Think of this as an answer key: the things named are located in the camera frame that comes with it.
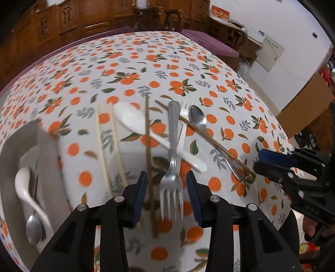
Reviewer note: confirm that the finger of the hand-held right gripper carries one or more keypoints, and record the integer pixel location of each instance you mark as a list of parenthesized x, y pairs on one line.
[(272, 156), (269, 171)]

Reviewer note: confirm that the small metal spoon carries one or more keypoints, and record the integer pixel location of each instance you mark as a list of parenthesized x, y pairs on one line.
[(34, 228)]

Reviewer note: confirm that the white paper box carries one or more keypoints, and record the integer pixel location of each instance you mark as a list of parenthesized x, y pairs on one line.
[(257, 35)]

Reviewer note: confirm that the white plastic spoon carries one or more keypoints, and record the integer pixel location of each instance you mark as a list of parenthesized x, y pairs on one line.
[(129, 117)]

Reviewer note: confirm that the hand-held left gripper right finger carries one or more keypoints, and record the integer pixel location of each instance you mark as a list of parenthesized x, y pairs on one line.
[(195, 198)]

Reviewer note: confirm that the purple armchair cushion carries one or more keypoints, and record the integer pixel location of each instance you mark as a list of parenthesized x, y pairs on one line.
[(209, 41)]

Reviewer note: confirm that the carved wooden sofa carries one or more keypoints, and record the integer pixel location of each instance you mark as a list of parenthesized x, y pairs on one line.
[(78, 18)]

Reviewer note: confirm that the metal tray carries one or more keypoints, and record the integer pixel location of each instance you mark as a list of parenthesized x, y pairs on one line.
[(47, 157)]

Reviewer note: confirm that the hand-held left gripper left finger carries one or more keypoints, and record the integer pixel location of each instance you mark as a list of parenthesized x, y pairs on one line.
[(138, 198)]

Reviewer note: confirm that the large metal spoon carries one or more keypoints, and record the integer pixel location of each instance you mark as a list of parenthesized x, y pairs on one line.
[(197, 116)]

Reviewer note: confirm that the white plastic fork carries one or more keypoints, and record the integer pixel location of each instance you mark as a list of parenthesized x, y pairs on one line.
[(183, 130)]

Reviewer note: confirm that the white ceramic spoon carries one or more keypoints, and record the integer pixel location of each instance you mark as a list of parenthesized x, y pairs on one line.
[(22, 183)]

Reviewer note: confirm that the white wall panel box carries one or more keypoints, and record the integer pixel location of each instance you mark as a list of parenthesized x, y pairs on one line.
[(271, 52)]

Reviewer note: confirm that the wooden side table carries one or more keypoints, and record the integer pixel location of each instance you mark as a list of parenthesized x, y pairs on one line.
[(235, 36)]

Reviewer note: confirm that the dark wooden chopstick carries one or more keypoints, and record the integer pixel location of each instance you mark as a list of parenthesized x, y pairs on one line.
[(148, 146), (209, 138)]

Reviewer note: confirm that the orange print tablecloth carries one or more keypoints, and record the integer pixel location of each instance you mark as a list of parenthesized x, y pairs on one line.
[(130, 65)]

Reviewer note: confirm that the carved wooden armchair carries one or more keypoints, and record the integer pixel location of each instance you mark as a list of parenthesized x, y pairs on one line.
[(167, 18)]

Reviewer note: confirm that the person's right hand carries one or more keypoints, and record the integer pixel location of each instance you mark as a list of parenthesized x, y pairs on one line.
[(310, 226)]

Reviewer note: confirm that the light bamboo chopstick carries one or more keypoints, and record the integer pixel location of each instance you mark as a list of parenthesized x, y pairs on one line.
[(116, 141), (102, 146)]

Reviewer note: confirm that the metal fork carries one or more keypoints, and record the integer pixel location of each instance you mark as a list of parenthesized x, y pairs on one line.
[(171, 183)]

